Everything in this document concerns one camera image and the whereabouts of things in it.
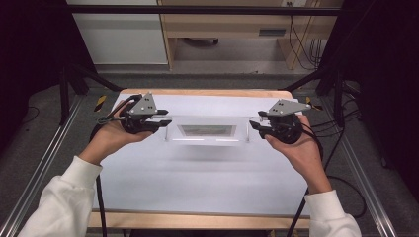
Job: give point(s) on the white table mat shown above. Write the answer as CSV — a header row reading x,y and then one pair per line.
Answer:
x,y
197,177

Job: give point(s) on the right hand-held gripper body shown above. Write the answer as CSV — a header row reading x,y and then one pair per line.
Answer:
x,y
286,108

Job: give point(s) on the right yellow clamp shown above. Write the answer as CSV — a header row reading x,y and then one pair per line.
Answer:
x,y
316,106

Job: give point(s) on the person's left hand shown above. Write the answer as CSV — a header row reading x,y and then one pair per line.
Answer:
x,y
110,138

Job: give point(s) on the yellow clamp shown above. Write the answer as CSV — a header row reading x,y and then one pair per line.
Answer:
x,y
316,106
100,102

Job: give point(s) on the wooden table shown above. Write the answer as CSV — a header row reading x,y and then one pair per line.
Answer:
x,y
197,222

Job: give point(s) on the beige card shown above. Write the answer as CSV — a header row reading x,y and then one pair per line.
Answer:
x,y
207,131

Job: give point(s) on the aluminium floor rail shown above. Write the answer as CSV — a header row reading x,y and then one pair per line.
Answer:
x,y
359,171
42,164

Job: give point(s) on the wooden desk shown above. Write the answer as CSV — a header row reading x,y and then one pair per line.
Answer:
x,y
227,24

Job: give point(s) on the left yellow clamp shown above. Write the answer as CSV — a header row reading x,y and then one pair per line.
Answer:
x,y
100,102

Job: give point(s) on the white cabinet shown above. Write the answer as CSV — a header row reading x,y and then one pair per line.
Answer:
x,y
122,39

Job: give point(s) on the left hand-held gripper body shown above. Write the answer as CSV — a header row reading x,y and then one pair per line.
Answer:
x,y
143,107

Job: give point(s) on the person's right hand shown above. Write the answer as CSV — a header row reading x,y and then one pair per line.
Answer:
x,y
304,154

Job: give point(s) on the black metal stand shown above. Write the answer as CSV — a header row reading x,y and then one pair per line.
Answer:
x,y
67,85
336,89

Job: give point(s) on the black metal crossbar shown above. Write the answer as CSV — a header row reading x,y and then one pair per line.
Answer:
x,y
197,10

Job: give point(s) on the clear plastic bag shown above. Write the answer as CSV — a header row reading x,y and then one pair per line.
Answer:
x,y
207,120

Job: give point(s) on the dark curtain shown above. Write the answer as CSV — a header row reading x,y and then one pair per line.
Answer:
x,y
382,65
29,49

